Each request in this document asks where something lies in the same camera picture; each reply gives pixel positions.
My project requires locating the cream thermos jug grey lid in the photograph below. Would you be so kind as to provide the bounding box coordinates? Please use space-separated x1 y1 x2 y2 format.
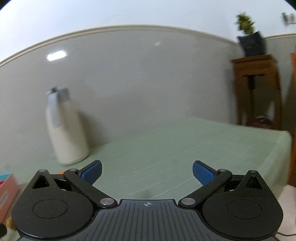
46 87 90 166

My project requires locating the colourful cardboard box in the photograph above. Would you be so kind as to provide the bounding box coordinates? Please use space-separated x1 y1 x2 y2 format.
0 172 20 223

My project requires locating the red box under stand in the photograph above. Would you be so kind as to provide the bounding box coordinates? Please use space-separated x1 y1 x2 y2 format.
246 116 273 129

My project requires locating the wooden plant stand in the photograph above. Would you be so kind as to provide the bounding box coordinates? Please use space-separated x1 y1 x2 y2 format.
231 54 282 130

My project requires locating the potted plant dark pot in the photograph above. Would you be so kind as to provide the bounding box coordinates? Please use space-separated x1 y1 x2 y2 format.
235 12 266 57

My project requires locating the orange wooden cabinet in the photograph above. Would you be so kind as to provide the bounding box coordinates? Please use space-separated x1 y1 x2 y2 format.
290 52 296 82

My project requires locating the wall socket with charger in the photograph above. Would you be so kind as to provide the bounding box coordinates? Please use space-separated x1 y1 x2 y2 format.
281 13 296 26

